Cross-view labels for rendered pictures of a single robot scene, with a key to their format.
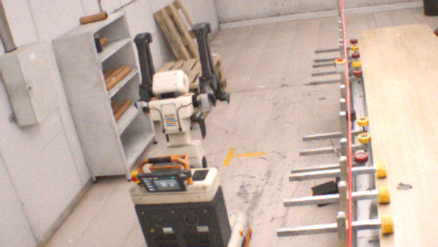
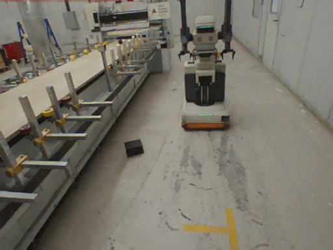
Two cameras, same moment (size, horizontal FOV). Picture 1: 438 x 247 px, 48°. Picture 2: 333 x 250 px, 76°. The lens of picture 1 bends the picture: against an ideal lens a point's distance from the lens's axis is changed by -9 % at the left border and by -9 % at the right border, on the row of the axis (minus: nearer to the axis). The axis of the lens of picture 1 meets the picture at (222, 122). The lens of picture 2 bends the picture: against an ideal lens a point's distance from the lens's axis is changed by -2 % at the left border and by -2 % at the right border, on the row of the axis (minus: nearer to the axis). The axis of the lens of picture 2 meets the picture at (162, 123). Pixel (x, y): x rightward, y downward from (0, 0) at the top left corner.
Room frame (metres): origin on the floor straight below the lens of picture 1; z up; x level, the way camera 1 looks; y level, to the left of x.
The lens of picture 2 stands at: (5.84, -0.53, 1.51)
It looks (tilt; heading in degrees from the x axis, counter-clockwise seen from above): 28 degrees down; 175
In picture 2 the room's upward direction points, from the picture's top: 6 degrees counter-clockwise
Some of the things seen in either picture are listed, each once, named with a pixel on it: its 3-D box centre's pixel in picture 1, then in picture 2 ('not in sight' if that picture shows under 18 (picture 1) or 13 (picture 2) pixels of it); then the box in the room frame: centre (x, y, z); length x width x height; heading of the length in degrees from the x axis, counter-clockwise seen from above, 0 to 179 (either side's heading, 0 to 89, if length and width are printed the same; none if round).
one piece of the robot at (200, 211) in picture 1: (181, 205); (204, 79); (3.03, 0.37, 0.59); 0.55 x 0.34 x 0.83; 73
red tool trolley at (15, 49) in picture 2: not in sight; (15, 53); (-4.33, -5.51, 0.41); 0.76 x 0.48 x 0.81; 171
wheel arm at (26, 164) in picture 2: (335, 59); (32, 165); (4.78, -1.19, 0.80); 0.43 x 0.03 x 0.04; 74
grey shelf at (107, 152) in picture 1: (108, 95); not in sight; (5.24, 1.09, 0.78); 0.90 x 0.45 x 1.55; 164
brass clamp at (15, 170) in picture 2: not in sight; (17, 166); (4.77, -1.27, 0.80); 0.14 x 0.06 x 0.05; 164
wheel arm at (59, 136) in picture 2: (335, 63); (55, 137); (4.54, -1.12, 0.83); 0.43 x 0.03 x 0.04; 74
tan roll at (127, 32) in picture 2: not in sight; (131, 32); (0.22, -0.51, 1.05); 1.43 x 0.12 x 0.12; 74
